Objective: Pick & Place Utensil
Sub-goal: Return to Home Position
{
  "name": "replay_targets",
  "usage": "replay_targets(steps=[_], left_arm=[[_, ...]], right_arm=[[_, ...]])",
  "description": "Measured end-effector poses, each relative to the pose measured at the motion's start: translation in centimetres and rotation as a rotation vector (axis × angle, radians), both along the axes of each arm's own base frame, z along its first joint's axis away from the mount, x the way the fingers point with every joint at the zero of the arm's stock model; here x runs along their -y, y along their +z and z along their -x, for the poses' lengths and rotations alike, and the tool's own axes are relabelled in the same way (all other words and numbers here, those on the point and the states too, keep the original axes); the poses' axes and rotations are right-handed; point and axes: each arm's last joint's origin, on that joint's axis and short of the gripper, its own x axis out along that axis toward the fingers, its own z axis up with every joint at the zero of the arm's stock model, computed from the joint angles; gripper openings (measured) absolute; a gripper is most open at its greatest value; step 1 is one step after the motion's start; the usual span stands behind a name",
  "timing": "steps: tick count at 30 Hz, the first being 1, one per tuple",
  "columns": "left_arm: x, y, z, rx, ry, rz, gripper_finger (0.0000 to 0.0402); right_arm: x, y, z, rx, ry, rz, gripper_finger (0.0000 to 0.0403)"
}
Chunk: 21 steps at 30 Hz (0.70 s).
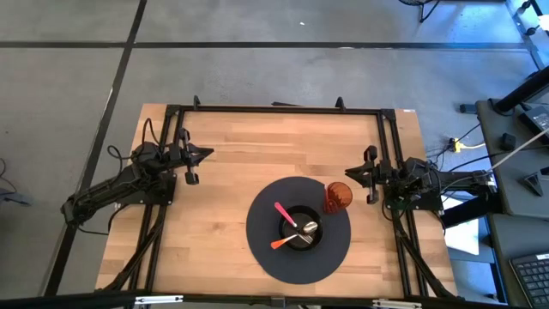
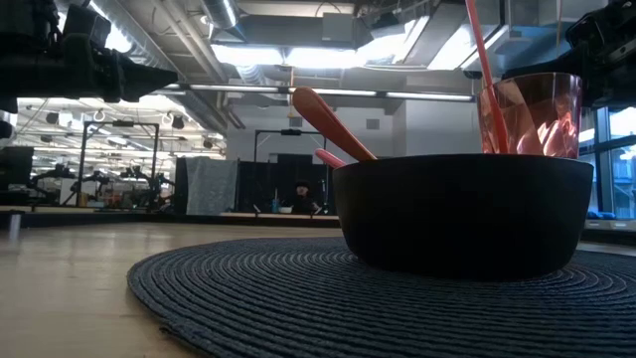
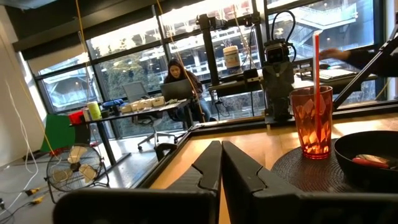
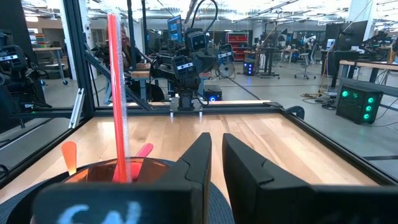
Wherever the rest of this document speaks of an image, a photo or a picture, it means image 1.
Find black monitor stand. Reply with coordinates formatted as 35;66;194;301
488;64;549;115

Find black round bowl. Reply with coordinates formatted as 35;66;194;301
278;204;325;252

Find white cable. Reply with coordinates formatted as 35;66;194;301
488;127;549;173

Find black power adapter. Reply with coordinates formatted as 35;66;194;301
517;104;549;140

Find black aluminium beam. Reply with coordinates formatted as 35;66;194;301
0;290;549;309

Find black triangular stand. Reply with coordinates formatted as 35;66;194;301
522;171;545;198

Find black computer keyboard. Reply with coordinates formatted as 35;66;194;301
509;251;549;308

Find white paper sheet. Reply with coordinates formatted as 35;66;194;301
443;195;481;258

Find grey office desk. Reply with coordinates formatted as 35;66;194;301
486;212;549;309
474;97;549;218

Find pink handled metal fork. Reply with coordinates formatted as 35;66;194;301
274;201;316;245

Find black computer mouse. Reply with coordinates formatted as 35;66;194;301
499;132;517;152

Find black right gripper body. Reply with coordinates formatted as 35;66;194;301
362;144;399;206

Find dark woven round placemat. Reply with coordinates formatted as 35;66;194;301
245;175;353;286

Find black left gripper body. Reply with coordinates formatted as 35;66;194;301
168;127;202;186

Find yellow power plug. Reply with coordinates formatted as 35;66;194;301
447;136;486;155

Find black chair base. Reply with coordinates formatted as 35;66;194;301
397;0;443;24

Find red ribbed plastic cup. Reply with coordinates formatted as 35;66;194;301
322;180;354;215

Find silver metal bracket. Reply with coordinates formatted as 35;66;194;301
133;294;185;307
371;298;424;309

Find black desk foot bar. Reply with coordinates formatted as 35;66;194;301
438;192;505;229

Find orange handled metal spoon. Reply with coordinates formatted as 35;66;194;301
269;220;320;251

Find black aluminium table frame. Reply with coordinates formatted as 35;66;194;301
96;94;465;301

